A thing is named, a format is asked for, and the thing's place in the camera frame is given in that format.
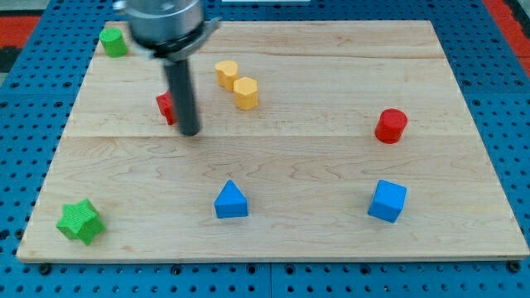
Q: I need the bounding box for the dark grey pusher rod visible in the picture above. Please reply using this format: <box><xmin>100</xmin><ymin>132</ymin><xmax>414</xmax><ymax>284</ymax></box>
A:
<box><xmin>164</xmin><ymin>60</ymin><xmax>200</xmax><ymax>137</ymax></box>

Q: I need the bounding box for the blue triangle block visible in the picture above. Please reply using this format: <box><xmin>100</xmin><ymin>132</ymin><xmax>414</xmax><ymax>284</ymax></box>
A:
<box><xmin>214</xmin><ymin>180</ymin><xmax>248</xmax><ymax>219</ymax></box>

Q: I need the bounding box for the red block behind rod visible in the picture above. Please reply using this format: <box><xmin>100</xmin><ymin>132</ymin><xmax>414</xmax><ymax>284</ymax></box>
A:
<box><xmin>156</xmin><ymin>90</ymin><xmax>176</xmax><ymax>126</ymax></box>

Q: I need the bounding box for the yellow heart block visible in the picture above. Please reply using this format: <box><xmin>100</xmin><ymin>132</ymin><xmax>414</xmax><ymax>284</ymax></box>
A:
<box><xmin>214</xmin><ymin>60</ymin><xmax>239</xmax><ymax>92</ymax></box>

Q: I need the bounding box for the yellow hexagon block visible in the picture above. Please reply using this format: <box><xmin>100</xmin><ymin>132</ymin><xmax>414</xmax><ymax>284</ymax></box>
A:
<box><xmin>234</xmin><ymin>77</ymin><xmax>258</xmax><ymax>110</ymax></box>

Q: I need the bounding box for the green cylinder block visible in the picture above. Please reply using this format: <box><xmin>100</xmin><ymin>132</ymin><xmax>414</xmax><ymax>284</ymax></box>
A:
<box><xmin>99</xmin><ymin>27</ymin><xmax>128</xmax><ymax>58</ymax></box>

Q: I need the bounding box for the light wooden board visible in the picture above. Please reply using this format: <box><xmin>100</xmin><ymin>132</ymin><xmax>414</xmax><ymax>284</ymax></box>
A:
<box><xmin>17</xmin><ymin>21</ymin><xmax>529</xmax><ymax>264</ymax></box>

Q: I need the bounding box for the green star block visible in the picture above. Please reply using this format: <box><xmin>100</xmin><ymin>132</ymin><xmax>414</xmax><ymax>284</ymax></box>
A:
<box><xmin>55</xmin><ymin>199</ymin><xmax>106</xmax><ymax>246</ymax></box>

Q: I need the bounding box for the red cylinder block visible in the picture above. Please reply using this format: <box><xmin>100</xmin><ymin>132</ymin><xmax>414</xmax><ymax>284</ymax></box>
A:
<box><xmin>374</xmin><ymin>108</ymin><xmax>408</xmax><ymax>144</ymax></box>

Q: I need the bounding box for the blue cube block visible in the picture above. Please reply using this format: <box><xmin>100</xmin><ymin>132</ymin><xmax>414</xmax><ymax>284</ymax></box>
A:
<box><xmin>368</xmin><ymin>180</ymin><xmax>407</xmax><ymax>224</ymax></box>

